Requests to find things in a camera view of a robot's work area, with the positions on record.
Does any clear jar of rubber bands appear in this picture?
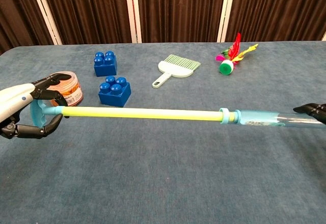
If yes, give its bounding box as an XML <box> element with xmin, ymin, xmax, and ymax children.
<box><xmin>47</xmin><ymin>70</ymin><xmax>84</xmax><ymax>107</ymax></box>

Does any colourful feather shuttlecock green base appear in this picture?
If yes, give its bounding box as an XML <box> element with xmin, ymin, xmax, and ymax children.
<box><xmin>215</xmin><ymin>32</ymin><xmax>259</xmax><ymax>75</ymax></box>

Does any blue velvet tablecloth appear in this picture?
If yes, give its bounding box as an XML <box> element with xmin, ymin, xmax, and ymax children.
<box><xmin>0</xmin><ymin>40</ymin><xmax>326</xmax><ymax>224</ymax></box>

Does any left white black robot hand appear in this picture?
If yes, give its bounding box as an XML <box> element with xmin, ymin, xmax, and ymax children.
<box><xmin>0</xmin><ymin>73</ymin><xmax>72</xmax><ymax>140</ymax></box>

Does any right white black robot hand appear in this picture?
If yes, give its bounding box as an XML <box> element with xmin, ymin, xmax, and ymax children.
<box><xmin>292</xmin><ymin>103</ymin><xmax>326</xmax><ymax>126</ymax></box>

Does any pale green hand brush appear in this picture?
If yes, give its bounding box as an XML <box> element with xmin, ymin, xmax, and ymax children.
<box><xmin>152</xmin><ymin>53</ymin><xmax>202</xmax><ymax>89</ymax></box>

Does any blue four-stud building block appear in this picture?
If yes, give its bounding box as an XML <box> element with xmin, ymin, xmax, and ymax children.
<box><xmin>93</xmin><ymin>50</ymin><xmax>118</xmax><ymax>77</ymax></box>
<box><xmin>98</xmin><ymin>75</ymin><xmax>132</xmax><ymax>107</ymax></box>

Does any toy water pump gun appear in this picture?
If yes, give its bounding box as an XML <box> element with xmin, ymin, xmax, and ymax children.
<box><xmin>30</xmin><ymin>99</ymin><xmax>236</xmax><ymax>128</ymax></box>

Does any brown pleated curtain panel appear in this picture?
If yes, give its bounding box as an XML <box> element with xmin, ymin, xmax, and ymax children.
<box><xmin>38</xmin><ymin>0</ymin><xmax>133</xmax><ymax>45</ymax></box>
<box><xmin>225</xmin><ymin>0</ymin><xmax>326</xmax><ymax>42</ymax></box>
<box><xmin>136</xmin><ymin>0</ymin><xmax>227</xmax><ymax>43</ymax></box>
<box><xmin>0</xmin><ymin>0</ymin><xmax>54</xmax><ymax>55</ymax></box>

